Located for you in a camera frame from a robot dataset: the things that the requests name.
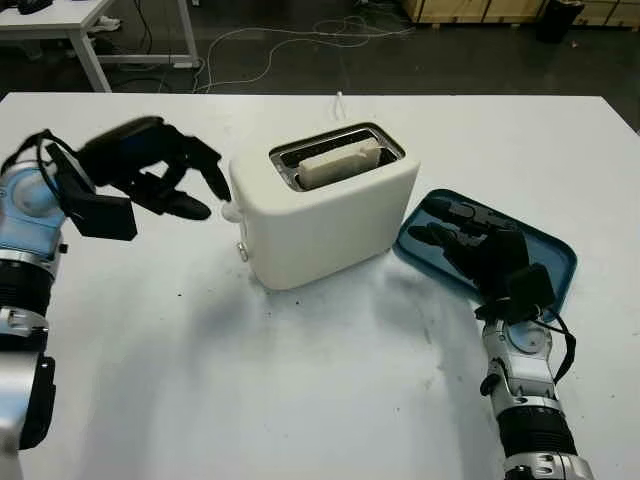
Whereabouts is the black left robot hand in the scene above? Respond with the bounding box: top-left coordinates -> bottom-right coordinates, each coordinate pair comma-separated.
79,115 -> 232,221

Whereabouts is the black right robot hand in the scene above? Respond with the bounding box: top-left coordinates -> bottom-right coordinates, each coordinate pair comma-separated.
407,198 -> 531,305

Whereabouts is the blue plastic tray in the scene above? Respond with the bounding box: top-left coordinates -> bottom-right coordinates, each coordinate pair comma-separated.
393,188 -> 579,324

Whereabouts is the pale bread slice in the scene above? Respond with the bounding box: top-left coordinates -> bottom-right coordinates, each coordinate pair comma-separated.
298,138 -> 387,190

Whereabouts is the white two-slot toaster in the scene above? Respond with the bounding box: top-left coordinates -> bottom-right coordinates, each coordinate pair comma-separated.
228,121 -> 421,291

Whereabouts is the white office desk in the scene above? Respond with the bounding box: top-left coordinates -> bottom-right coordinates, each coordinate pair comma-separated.
0,0 -> 201,94

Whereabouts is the black trash bin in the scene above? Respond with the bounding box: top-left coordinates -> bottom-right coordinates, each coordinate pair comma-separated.
535,0 -> 585,45

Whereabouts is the wooden crate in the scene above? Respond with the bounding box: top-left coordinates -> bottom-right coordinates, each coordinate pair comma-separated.
402,0 -> 640,26

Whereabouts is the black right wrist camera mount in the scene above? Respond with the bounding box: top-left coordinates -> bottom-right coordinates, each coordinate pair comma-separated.
507,264 -> 555,321

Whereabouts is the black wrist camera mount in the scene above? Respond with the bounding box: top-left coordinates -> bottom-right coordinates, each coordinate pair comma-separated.
507,264 -> 555,321
45,142 -> 139,241

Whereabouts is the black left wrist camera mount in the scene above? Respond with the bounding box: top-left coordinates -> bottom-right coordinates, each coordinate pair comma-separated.
45,142 -> 139,241

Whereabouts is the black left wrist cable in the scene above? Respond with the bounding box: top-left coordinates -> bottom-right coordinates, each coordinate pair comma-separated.
0,128 -> 66,201

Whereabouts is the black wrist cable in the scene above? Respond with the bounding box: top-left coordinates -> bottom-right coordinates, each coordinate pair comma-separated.
0,128 -> 66,201
524,304 -> 577,387

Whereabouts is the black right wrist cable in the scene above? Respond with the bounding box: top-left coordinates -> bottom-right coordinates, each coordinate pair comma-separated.
524,304 -> 577,387

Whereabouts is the white floor cable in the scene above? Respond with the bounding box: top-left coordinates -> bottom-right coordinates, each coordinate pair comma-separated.
192,14 -> 416,94

